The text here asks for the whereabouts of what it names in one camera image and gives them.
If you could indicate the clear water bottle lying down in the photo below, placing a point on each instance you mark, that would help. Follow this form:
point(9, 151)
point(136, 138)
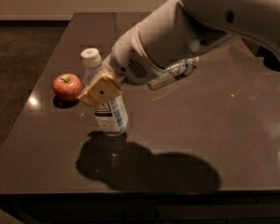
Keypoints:
point(175, 72)

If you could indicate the blue-label plastic bottle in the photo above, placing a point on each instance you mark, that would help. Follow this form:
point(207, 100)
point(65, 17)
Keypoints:
point(111, 116)

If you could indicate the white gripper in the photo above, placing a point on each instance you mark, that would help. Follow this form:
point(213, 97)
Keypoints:
point(126, 57)

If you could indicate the red apple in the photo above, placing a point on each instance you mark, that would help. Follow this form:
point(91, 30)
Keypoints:
point(67, 87)

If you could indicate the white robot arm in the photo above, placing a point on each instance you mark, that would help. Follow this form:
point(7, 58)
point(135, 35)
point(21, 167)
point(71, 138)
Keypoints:
point(181, 29)

